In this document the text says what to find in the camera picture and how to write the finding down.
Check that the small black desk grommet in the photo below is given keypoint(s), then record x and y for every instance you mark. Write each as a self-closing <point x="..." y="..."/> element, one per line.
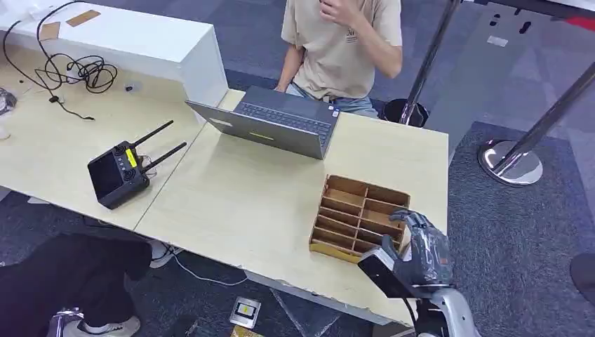
<point x="132" y="87"/>

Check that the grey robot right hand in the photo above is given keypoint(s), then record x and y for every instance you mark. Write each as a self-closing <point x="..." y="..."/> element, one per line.
<point x="430" y="260"/>

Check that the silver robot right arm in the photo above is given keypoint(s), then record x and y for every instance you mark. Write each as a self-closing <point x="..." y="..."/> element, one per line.
<point x="453" y="311"/>

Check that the white floor label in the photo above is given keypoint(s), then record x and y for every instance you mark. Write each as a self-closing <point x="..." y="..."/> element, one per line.
<point x="497" y="41"/>

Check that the dark furniture edge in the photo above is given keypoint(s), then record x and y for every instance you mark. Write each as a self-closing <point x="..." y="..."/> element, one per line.
<point x="548" y="5"/>

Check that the chrome chair frame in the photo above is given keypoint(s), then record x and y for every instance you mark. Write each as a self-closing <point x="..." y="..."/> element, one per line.
<point x="63" y="321"/>

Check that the person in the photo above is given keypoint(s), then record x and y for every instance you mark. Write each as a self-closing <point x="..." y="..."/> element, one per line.
<point x="69" y="274"/>
<point x="334" y="56"/>

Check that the yellow printed packet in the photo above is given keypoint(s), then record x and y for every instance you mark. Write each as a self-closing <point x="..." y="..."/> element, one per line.
<point x="246" y="332"/>

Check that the black remote controller with antennas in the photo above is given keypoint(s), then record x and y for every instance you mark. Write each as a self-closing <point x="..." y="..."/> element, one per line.
<point x="116" y="179"/>

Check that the long brown tape piece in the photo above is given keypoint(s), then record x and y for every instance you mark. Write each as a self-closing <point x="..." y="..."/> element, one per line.
<point x="83" y="17"/>

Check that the wooden divided card box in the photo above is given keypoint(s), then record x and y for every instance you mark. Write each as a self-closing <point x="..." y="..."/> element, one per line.
<point x="339" y="249"/>

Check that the small silver floor device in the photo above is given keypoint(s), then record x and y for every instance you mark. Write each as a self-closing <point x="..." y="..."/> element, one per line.
<point x="245" y="311"/>

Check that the clear plastic piece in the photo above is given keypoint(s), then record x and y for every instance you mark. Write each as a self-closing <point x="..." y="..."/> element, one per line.
<point x="3" y="132"/>

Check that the square brown tape piece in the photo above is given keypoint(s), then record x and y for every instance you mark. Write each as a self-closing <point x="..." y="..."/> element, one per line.
<point x="49" y="30"/>

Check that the black round object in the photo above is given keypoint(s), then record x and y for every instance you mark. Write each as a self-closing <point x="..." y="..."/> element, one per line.
<point x="585" y="276"/>

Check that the person's left hand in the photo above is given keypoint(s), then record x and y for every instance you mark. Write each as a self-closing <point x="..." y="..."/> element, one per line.
<point x="339" y="11"/>

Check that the grey desk support panel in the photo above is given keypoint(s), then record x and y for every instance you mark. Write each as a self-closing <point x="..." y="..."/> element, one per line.
<point x="307" y="314"/>

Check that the grey laptop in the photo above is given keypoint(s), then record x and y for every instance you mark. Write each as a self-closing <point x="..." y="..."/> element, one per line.
<point x="269" y="132"/>

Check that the chrome stanchion with black base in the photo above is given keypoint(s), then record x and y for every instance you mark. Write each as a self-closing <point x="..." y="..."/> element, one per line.
<point x="427" y="65"/>

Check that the white cabinet block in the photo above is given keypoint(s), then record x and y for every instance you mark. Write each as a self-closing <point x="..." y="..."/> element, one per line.
<point x="139" y="37"/>

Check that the red object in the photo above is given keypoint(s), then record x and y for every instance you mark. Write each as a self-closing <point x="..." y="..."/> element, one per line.
<point x="583" y="21"/>

